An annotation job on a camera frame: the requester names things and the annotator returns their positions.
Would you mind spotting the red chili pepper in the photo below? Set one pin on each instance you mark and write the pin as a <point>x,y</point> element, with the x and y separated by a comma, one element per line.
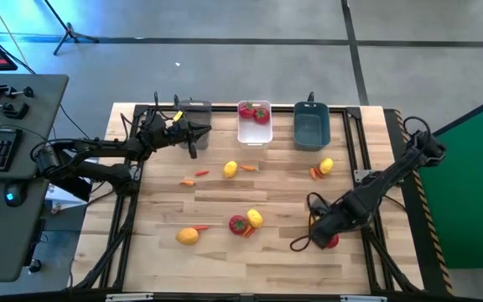
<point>200,227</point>

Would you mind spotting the yellow tag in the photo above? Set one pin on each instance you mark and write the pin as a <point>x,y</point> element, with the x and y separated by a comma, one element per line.
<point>178,116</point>

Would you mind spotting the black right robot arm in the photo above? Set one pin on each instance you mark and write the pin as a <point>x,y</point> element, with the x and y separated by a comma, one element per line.
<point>388,178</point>

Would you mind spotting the green floor mat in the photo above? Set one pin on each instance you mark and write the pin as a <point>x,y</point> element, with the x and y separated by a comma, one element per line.
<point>468,201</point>

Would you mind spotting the silver hinge plate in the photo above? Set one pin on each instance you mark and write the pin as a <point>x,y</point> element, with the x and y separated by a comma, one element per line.
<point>129,297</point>
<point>363,299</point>

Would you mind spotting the black computer mouse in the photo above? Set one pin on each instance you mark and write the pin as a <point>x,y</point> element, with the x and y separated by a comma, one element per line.
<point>15,194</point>

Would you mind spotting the translucent grey plastic basket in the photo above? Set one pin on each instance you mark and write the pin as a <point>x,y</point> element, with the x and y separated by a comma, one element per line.
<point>199,113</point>

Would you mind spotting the black hazard-striped edge strip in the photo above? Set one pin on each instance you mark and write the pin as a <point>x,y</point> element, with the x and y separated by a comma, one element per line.
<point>394,138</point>

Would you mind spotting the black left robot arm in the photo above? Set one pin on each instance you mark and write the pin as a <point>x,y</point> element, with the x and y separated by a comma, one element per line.
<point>99,144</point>

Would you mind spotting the blue plastic basket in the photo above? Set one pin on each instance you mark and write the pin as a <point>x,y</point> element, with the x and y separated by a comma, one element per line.
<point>312,130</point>

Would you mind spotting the white plastic basket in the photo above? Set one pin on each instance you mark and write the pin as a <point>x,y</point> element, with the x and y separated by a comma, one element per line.
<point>255,134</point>

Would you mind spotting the silver frame bracket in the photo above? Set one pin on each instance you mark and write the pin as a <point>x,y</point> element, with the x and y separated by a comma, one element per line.
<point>362,175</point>

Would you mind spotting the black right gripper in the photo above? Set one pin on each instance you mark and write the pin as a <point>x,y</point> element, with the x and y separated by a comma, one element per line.
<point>333,222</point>

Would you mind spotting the white paper box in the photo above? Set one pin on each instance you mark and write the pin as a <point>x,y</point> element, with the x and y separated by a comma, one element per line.
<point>59,195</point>

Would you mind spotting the red toy tomato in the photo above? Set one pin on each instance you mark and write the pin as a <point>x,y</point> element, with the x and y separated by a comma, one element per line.
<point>333,242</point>
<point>237,224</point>
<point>261,115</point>
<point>246,110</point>

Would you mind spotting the black aluminium table frame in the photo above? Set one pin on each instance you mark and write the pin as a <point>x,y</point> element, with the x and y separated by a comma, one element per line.
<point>224,108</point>

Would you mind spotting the black tripod stand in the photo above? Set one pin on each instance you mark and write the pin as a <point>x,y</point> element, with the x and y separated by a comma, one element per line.
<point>70,33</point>

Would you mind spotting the orange toy carrot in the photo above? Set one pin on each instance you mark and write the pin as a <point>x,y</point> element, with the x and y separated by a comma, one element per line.
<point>246,230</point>
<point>188,183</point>

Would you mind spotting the small black knob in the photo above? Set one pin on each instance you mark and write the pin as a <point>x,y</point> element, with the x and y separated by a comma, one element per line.
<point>35,265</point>

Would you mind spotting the black clamp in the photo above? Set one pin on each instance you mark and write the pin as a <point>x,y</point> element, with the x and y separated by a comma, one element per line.
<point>8,90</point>
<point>8,110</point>

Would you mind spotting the yellow toy lemon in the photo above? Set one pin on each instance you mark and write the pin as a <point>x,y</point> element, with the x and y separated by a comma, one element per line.
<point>187,236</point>
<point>326,165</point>
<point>230,169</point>
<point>255,218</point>

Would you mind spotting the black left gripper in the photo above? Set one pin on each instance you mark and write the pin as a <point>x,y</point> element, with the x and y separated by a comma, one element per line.
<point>176,132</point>

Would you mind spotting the grey desk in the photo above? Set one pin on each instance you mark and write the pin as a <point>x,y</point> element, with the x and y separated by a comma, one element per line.
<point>27,209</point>

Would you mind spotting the orange chili pepper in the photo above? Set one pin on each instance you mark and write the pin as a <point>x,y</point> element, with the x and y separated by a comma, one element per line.
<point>248,168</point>
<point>312,173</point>

